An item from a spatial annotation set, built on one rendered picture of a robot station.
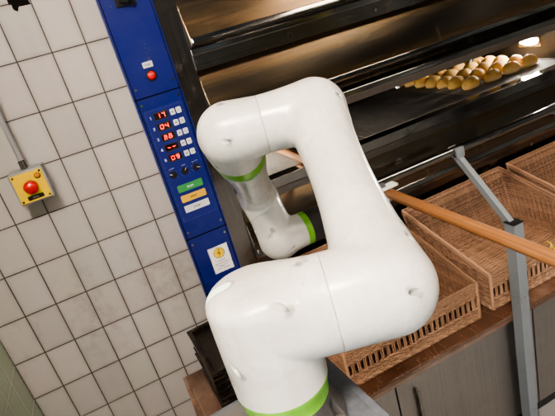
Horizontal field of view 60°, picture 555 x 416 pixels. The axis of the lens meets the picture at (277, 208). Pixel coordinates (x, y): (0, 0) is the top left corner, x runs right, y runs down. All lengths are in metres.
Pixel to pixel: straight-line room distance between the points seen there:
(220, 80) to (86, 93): 0.44
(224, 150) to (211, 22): 0.87
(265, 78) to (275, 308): 1.28
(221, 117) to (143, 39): 0.79
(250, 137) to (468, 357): 1.25
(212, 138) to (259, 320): 0.41
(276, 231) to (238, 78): 0.68
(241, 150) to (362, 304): 0.41
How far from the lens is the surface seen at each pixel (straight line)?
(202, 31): 1.67
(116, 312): 1.83
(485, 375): 1.97
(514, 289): 1.81
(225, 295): 0.60
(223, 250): 1.78
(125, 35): 1.62
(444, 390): 1.86
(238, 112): 0.87
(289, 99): 0.87
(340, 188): 0.69
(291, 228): 1.25
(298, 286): 0.57
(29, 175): 1.60
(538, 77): 2.56
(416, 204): 1.29
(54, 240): 1.72
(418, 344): 1.75
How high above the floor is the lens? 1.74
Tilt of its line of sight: 21 degrees down
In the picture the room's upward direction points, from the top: 16 degrees counter-clockwise
